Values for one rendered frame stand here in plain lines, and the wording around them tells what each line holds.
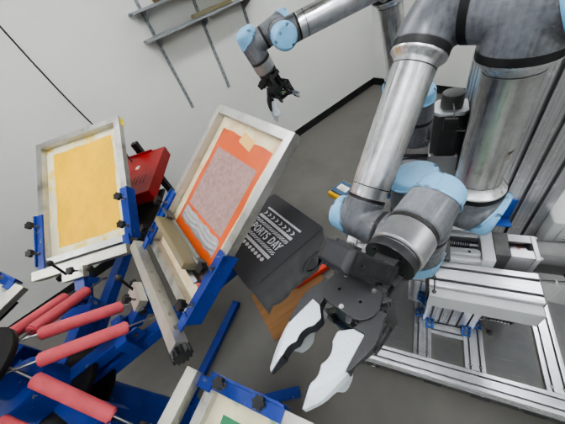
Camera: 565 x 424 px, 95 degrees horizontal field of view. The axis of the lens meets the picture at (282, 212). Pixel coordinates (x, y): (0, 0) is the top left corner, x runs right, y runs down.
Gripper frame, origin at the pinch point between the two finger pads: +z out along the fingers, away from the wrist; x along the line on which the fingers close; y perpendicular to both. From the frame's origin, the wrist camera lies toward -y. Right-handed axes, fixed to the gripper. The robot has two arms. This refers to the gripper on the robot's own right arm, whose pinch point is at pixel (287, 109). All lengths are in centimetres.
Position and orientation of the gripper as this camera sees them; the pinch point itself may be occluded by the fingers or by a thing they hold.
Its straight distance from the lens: 123.2
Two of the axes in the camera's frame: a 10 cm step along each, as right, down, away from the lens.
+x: 6.4, -7.6, 0.6
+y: 6.0, 4.5, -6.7
